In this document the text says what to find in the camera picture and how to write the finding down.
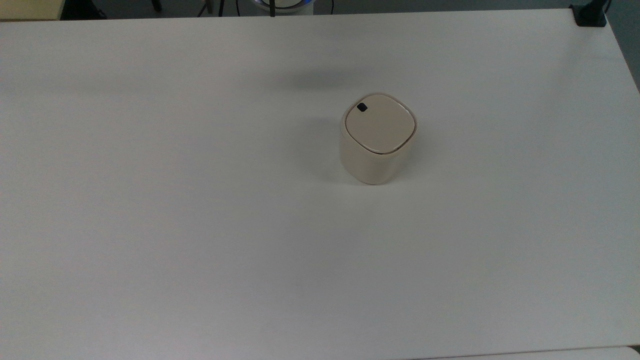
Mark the black tripod legs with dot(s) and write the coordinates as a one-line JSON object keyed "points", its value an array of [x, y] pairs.
{"points": [[222, 5]]}

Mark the black bag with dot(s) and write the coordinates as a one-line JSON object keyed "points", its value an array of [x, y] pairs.
{"points": [[82, 7]]}

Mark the beige plastic trash bin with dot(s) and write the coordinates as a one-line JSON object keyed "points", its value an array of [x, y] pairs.
{"points": [[370, 167]]}

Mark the yellow wooden box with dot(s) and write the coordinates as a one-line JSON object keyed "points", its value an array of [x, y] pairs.
{"points": [[30, 9]]}

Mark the beige trash bin lid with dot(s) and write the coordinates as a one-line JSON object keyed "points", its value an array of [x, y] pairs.
{"points": [[380, 125]]}

